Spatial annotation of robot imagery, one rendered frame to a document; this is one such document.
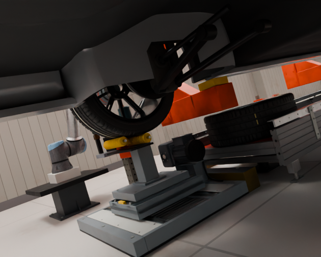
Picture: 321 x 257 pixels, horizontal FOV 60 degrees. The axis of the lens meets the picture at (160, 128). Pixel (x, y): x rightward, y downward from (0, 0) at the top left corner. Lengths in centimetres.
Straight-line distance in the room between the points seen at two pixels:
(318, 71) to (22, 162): 407
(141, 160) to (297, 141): 95
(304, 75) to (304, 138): 176
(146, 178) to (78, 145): 118
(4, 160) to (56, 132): 83
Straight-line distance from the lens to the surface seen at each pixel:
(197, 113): 193
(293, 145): 183
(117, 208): 175
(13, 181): 459
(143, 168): 169
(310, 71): 359
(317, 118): 212
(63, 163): 268
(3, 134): 461
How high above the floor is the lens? 55
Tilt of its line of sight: 1 degrees down
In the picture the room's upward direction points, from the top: 16 degrees counter-clockwise
